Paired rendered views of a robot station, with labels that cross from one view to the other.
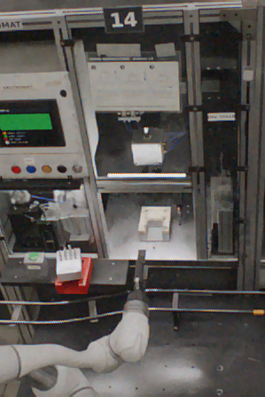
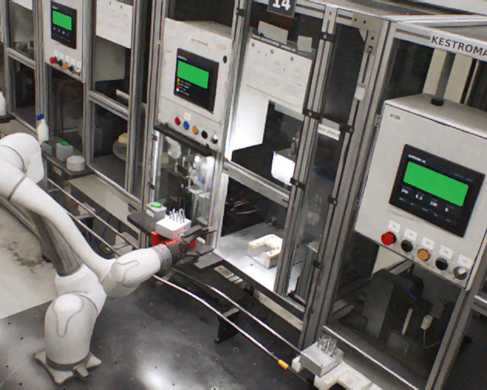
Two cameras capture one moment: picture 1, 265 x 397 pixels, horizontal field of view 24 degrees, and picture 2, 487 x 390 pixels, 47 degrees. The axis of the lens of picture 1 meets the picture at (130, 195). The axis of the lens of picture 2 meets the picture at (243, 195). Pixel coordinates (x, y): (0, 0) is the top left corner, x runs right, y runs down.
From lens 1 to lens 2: 1.22 m
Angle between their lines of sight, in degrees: 29
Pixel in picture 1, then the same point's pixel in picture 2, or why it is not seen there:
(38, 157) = (193, 115)
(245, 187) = (329, 224)
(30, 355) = (31, 190)
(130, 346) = (121, 262)
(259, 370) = not seen: outside the picture
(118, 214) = (255, 233)
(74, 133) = (221, 101)
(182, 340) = (211, 351)
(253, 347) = not seen: outside the picture
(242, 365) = not seen: outside the picture
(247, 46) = (367, 61)
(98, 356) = (104, 267)
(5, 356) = (10, 172)
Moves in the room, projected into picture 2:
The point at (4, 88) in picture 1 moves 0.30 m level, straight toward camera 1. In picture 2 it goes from (192, 39) to (154, 49)
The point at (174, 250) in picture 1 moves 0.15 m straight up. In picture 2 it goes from (264, 275) to (269, 244)
